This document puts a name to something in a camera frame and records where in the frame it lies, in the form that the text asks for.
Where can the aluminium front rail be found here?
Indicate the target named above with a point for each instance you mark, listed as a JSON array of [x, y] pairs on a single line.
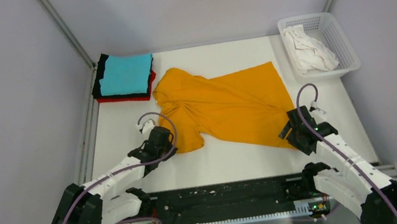
[[197, 223]]

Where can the white crumpled t-shirt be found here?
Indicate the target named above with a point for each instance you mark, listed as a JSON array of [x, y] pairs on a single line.
[[309, 53]]

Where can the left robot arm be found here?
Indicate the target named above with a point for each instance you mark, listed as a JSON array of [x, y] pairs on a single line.
[[110, 198]]

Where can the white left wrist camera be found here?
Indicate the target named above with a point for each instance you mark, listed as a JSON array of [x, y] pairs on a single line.
[[146, 127]]

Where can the white plastic laundry basket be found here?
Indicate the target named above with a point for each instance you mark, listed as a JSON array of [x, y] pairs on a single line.
[[326, 29]]

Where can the left aluminium frame post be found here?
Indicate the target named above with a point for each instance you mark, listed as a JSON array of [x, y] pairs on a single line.
[[66, 32]]

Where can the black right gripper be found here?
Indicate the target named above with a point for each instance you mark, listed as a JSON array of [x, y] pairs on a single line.
[[290, 137]]

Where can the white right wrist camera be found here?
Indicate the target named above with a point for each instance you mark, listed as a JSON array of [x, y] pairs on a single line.
[[317, 113]]

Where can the yellow t-shirt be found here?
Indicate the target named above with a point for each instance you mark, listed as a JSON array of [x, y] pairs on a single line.
[[248, 106]]

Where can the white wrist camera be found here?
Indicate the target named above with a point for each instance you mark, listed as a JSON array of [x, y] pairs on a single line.
[[146, 127], [317, 113]]

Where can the cyan folded t-shirt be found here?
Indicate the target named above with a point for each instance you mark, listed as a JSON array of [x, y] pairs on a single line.
[[126, 75]]

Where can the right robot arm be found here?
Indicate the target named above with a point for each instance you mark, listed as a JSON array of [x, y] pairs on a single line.
[[341, 172]]

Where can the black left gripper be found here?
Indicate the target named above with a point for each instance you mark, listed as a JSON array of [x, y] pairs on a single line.
[[174, 151]]

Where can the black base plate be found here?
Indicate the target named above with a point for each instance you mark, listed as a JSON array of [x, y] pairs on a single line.
[[225, 201]]

